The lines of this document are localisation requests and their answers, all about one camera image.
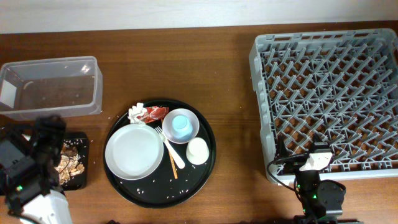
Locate wooden chopstick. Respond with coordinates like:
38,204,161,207
165,138,178,179

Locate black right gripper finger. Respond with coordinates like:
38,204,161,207
275,134,288,159
312,134,329,152

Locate rice and food scraps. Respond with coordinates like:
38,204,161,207
55,139,85,185

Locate large white plate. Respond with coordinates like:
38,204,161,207
104,124,164,180

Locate white ceramic cup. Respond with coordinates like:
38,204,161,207
186,138,210,165

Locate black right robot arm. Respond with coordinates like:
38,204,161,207
275,134,346,223

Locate light blue cup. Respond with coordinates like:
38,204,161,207
172,114,193,139

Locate white plastic fork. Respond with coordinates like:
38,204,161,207
155,126,185,169

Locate white napkin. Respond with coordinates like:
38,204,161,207
127,103,147,124

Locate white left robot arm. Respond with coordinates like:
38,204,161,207
1,115,72,223

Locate grey plastic dishwasher rack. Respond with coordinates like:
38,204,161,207
249,28,397,184

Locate clear plastic waste bin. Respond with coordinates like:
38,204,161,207
1,56,103,121

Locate round black serving tray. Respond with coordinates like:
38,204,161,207
104,99,216,208

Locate small grey bowl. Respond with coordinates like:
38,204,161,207
162,108,199,144

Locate red snack wrapper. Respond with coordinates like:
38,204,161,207
141,106,169,123

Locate black rectangular waste tray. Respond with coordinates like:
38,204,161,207
60,133,89,191

